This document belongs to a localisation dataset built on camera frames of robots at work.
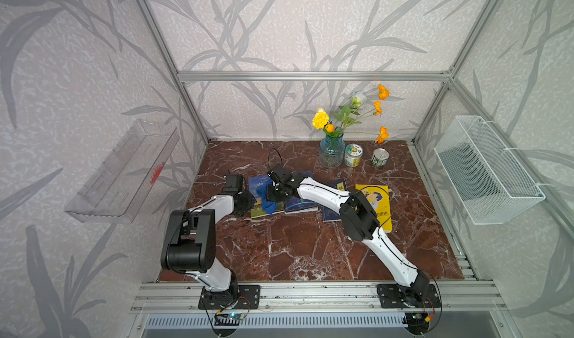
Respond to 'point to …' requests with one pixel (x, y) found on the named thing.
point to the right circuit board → (417, 322)
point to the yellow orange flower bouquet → (359, 109)
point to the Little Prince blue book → (295, 205)
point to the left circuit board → (231, 318)
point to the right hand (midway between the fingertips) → (265, 197)
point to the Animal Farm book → (257, 208)
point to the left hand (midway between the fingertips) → (253, 202)
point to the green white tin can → (353, 155)
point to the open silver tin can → (380, 157)
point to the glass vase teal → (332, 152)
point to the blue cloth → (269, 206)
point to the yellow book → (378, 198)
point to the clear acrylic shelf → (116, 191)
